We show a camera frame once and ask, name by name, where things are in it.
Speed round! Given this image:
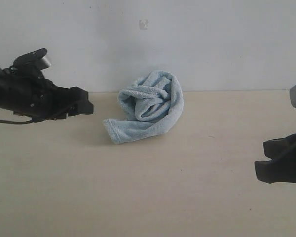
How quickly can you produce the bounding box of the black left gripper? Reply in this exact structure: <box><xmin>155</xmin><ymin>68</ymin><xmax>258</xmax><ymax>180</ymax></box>
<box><xmin>0</xmin><ymin>68</ymin><xmax>94</xmax><ymax>123</ymax></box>

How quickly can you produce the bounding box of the light blue terry towel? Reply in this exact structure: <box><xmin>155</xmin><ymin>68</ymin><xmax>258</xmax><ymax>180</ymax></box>
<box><xmin>103</xmin><ymin>70</ymin><xmax>184</xmax><ymax>144</ymax></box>

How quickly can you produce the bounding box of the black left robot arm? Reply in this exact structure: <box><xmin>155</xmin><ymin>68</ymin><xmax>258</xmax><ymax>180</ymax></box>
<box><xmin>0</xmin><ymin>64</ymin><xmax>94</xmax><ymax>125</ymax></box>

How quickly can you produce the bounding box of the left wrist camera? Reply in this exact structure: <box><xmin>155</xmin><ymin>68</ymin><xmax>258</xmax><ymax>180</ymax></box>
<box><xmin>12</xmin><ymin>48</ymin><xmax>51</xmax><ymax>70</ymax></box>

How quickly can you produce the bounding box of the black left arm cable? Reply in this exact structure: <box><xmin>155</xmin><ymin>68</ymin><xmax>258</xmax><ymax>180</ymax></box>
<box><xmin>0</xmin><ymin>118</ymin><xmax>35</xmax><ymax>124</ymax></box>

